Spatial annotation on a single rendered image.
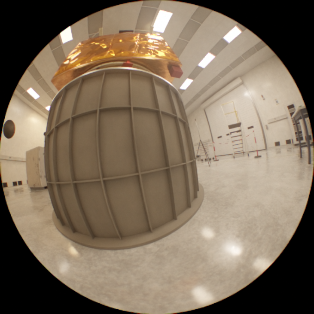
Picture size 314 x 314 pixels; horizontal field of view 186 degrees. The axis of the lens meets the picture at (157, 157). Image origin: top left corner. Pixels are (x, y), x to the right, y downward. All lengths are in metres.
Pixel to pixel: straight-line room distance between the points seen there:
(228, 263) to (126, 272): 0.41
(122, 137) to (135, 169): 0.18
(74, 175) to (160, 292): 0.66
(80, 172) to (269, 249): 0.99
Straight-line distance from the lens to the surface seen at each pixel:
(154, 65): 1.57
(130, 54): 1.56
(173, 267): 0.50
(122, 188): 0.52
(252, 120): 7.53
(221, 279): 0.48
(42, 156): 4.39
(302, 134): 6.61
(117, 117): 0.57
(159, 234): 0.62
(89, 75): 0.88
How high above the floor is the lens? 0.45
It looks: 2 degrees up
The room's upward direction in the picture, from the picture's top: 9 degrees counter-clockwise
